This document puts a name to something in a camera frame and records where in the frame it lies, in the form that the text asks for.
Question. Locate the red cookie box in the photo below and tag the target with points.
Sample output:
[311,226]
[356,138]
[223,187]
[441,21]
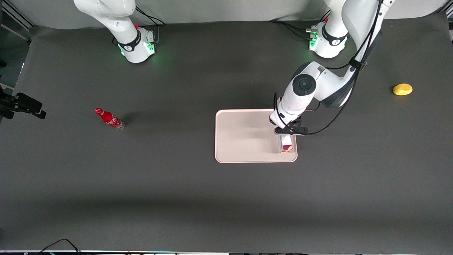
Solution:
[286,145]

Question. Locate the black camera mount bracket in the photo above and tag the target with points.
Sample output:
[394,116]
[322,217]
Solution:
[293,128]

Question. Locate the yellow lemon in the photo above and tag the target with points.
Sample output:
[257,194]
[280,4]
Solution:
[402,89]

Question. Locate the red cola bottle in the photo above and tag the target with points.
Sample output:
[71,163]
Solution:
[109,118]

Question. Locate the pale pink plastic tray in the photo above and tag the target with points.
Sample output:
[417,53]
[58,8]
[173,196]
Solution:
[240,138]

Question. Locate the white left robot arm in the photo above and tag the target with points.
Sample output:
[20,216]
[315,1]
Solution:
[329,85]

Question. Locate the aluminium frame rail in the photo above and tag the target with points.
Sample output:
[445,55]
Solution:
[17,14]

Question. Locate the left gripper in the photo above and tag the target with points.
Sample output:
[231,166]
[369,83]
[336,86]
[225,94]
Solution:
[271,121]

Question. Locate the dark grey table mat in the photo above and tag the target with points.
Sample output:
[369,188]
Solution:
[177,198]

